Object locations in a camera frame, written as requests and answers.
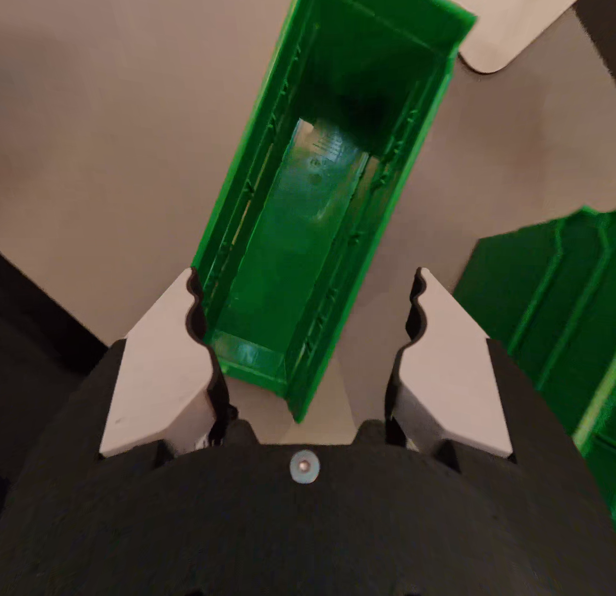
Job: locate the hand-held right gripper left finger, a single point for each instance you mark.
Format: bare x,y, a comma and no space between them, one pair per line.
159,384

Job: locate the black strip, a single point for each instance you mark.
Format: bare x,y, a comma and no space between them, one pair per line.
601,18

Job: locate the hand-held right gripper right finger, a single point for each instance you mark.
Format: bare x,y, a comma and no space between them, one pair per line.
452,384

